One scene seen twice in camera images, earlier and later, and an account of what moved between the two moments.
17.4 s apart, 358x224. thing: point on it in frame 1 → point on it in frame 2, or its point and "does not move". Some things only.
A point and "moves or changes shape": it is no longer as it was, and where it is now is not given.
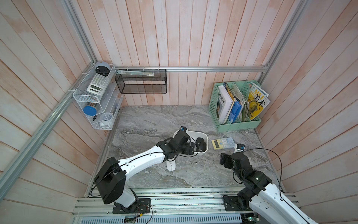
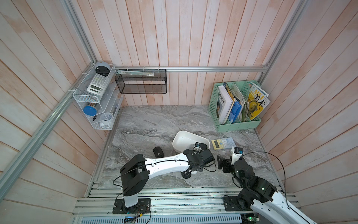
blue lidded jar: [90, 110] does not move
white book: [224, 103] does not move
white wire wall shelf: [100, 96] does not move
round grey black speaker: [102, 68] does not move
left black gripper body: [185, 149] → [200, 168]
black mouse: [201, 145] moves or changes shape
